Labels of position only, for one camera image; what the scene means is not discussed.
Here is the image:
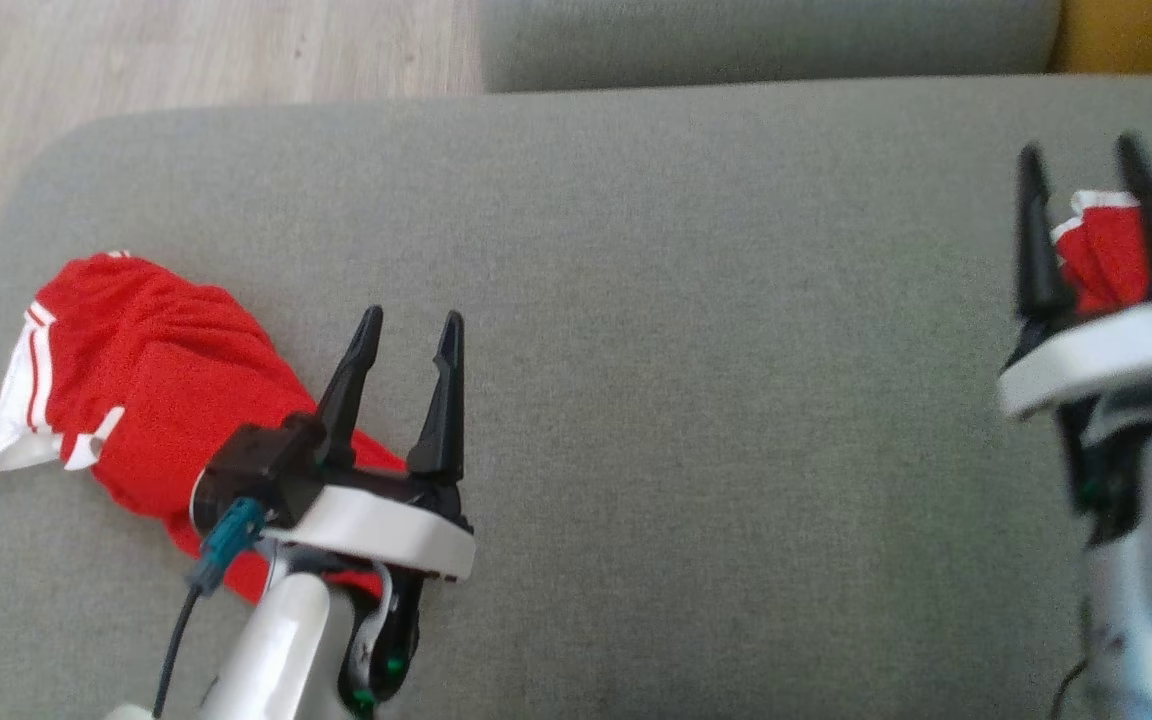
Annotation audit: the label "yellow upholstered backrest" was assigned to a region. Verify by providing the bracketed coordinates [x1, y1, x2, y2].
[1051, 0, 1152, 79]

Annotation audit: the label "large grey sofa seat cushion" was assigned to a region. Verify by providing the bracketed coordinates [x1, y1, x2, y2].
[0, 75, 1152, 720]

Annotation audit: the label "red shorts white hem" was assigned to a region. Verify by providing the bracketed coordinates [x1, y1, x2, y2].
[1049, 183, 1152, 316]

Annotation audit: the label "long grey sofa cushion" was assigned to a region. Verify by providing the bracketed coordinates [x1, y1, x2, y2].
[476, 0, 1062, 94]

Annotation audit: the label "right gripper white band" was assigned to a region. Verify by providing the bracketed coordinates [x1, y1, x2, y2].
[996, 133, 1152, 421]

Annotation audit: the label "red basketball jersey white sleeves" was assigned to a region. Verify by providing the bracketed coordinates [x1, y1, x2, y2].
[0, 252, 407, 606]

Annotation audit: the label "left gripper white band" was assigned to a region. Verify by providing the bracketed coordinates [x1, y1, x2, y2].
[264, 306, 478, 584]

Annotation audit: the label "right black cable teal connector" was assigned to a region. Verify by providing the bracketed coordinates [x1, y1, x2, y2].
[1051, 655, 1097, 720]

